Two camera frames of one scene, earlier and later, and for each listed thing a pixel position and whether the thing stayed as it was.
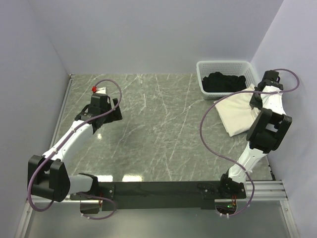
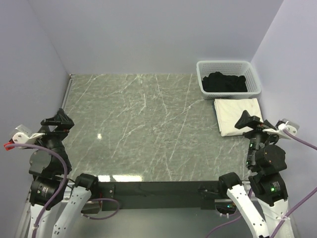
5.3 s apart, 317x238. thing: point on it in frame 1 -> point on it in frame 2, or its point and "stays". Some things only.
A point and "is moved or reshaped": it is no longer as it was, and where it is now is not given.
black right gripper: x=256 y=99 -> x=255 y=125
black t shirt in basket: x=218 y=82 stays
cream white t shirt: x=236 y=112 is moved or reshaped
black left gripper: x=116 y=110 -> x=54 y=129
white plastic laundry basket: x=245 y=68 stays
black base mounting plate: x=121 y=196 stays
